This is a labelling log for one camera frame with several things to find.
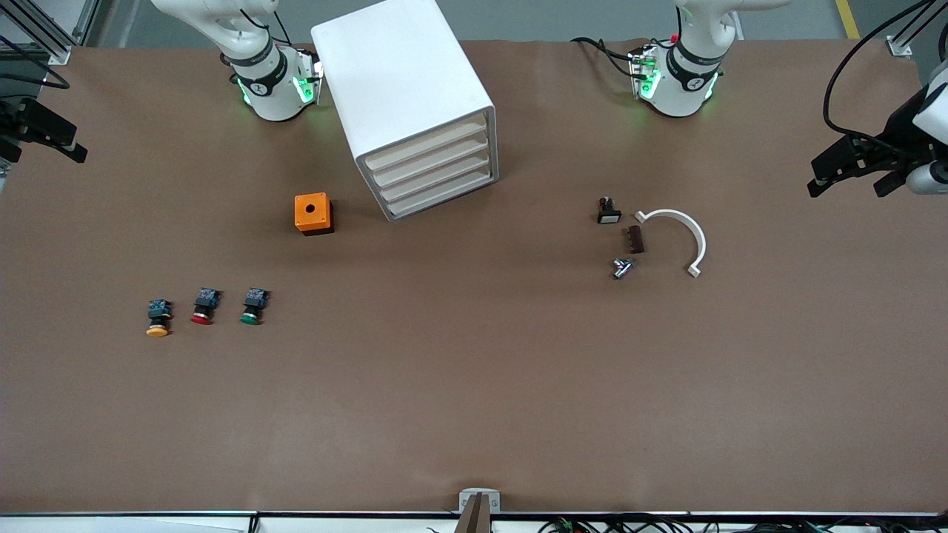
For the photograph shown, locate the green push button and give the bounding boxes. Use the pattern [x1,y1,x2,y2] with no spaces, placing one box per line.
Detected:
[238,287,270,326]

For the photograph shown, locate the yellow push button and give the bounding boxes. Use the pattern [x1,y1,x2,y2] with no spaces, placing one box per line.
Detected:
[145,299,175,338]

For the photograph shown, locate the red push button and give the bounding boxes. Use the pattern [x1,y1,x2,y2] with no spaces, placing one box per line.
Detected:
[190,288,222,326]

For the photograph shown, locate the orange button box black base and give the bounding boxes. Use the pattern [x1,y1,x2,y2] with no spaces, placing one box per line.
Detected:
[294,192,335,236]

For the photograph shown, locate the white drawer cabinet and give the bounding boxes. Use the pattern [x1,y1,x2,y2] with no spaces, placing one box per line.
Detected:
[311,0,499,223]

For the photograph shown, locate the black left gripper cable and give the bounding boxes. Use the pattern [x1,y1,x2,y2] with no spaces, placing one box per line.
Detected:
[824,0,934,145]

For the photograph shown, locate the aluminium frame profile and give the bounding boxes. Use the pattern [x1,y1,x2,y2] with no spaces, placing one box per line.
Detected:
[0,0,73,65]
[887,0,948,58]

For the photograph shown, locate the white curved half ring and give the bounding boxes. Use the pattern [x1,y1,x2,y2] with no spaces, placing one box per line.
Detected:
[635,209,707,278]

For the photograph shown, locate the black base cable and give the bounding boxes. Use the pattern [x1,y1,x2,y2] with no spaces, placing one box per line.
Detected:
[570,36,638,78]

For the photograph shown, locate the tangled black cables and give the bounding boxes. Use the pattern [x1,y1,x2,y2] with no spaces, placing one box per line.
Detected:
[426,514,948,533]

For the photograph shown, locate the grey metal bracket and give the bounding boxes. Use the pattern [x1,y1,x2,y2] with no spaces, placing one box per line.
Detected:
[458,488,501,514]

